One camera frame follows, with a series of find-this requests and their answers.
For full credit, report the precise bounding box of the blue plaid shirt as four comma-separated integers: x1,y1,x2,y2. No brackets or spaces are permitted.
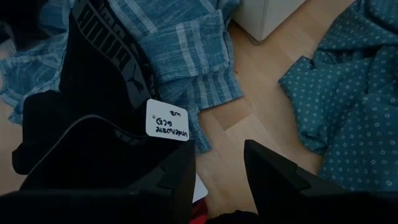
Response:
0,0,245,155

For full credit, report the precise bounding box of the dark red garment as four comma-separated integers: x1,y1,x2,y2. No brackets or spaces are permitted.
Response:
190,198,208,224

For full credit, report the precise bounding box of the teal dotted shirt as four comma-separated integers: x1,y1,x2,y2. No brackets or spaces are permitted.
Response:
278,0,398,192

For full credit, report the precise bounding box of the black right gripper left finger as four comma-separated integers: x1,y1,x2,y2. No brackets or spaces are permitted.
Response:
93,139,197,224

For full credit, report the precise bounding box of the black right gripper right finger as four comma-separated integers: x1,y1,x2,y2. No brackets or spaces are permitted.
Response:
244,139,346,224

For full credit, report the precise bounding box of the white handwritten paper tag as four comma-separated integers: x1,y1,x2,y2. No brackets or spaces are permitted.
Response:
145,98,190,142

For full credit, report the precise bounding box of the black Puma waistband underwear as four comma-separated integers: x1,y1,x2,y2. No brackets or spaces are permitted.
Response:
12,0,195,192

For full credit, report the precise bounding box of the beige fabric storage box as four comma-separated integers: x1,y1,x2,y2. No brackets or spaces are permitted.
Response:
231,0,307,42

